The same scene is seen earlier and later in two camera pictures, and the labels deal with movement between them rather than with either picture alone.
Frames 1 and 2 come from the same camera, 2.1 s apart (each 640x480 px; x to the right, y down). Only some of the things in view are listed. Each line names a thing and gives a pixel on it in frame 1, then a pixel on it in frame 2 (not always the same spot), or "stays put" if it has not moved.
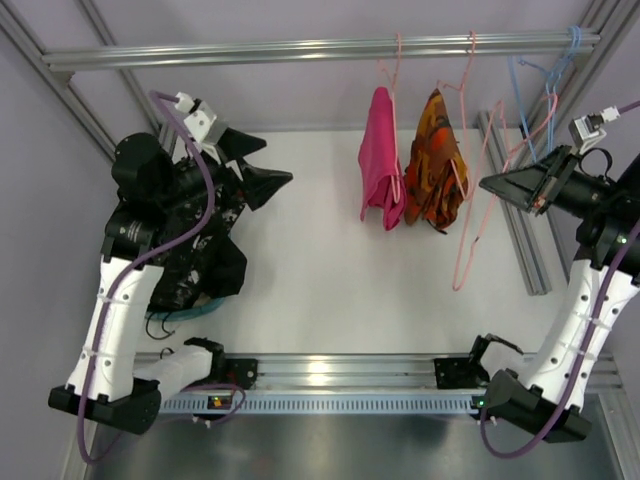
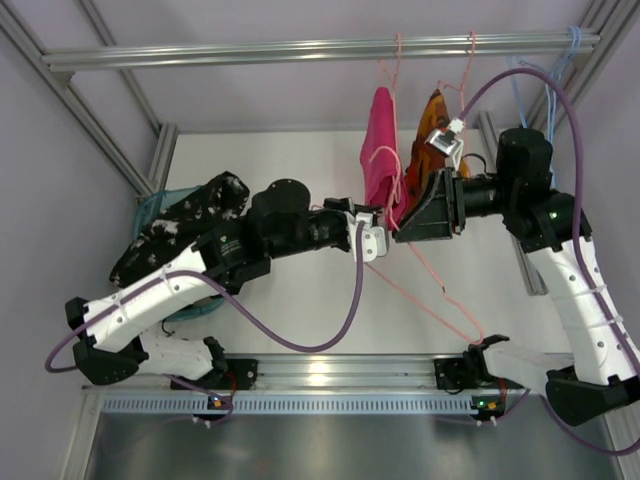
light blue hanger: (576, 35) stays put
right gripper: (551, 180) → (455, 203)
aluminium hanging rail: (311, 50) stays put
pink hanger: (392, 82) stays put
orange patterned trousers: (436, 185) stays put
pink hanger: (497, 184) → (396, 156)
